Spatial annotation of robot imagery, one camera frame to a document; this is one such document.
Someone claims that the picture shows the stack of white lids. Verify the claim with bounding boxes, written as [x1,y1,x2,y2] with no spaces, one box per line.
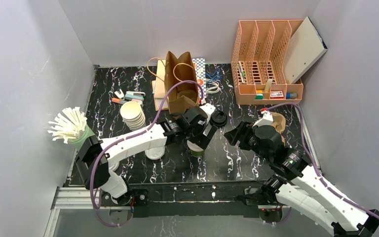
[120,101,146,131]

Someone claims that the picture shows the green paper coffee cup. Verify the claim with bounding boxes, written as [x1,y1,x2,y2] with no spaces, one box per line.
[187,140,205,158]

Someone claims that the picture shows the orange file organizer rack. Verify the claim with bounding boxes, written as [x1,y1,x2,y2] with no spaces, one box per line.
[230,20,303,105]

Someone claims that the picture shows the black coffee cup lid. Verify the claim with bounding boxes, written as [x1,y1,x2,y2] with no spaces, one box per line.
[210,110,227,128]

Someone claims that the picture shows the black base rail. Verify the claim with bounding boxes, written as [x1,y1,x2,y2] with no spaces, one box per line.
[121,182,288,211]

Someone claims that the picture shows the white folder board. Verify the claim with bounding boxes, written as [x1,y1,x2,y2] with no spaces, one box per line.
[283,17,328,84]

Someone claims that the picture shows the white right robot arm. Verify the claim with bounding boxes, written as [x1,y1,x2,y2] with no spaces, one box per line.
[225,111,379,237]

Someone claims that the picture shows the cardboard cup carrier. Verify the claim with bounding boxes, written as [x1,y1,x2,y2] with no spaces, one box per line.
[271,112,286,134]

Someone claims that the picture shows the checkered paper sheet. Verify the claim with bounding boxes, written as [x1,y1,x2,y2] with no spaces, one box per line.
[192,58,207,98]

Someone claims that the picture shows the green cup of stirrers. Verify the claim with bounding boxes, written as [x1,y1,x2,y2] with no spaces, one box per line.
[47,107,95,150]

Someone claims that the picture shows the brown paper bag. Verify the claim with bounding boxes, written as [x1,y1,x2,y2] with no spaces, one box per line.
[149,51,202,114]

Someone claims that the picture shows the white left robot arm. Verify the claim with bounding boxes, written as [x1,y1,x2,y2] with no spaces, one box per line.
[75,104,220,198]

